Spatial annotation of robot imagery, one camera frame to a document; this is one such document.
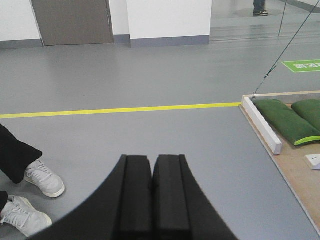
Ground green sandbag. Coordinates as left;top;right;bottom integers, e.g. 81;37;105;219
254;99;320;146
291;99;320;130

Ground near white sneaker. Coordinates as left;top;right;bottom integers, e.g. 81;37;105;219
0;195;53;238

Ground dark tether cord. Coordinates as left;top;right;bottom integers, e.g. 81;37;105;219
251;0;320;99

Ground black trouser leg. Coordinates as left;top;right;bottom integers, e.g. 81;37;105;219
0;191;8;212
0;124;43;184

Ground near black trouser leg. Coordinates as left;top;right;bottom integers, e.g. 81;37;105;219
0;191;8;212

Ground far white wooden brace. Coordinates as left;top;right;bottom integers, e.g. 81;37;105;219
305;154;320;170

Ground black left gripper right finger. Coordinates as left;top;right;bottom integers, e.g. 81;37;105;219
152;154;237;240

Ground grey brown background door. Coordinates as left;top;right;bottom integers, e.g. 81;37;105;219
31;0;114;46

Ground white sneaker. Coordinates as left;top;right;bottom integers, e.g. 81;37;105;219
24;159;66;198
0;195;53;238

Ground distant person's feet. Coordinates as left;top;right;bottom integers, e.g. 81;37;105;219
253;0;269;17

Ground left green sandbag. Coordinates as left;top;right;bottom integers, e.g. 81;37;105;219
254;99;320;146

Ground green floor sign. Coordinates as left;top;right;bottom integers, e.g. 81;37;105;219
282;59;320;73

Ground plywood base platform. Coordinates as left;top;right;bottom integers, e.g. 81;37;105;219
243;90;320;233

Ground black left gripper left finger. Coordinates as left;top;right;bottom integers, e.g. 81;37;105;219
31;155;153;240

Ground far white sneaker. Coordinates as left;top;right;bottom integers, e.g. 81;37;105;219
24;159;66;198

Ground white pillar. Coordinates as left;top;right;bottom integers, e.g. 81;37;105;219
127;0;213;48

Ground far black trouser leg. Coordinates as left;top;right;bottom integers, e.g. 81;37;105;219
0;124;43;184

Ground yellow floor tape line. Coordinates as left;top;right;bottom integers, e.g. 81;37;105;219
0;102;241;120

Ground far white edge batten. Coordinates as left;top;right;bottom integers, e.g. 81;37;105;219
240;95;283;156

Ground right green sandbag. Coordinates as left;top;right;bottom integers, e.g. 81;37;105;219
291;99;320;130

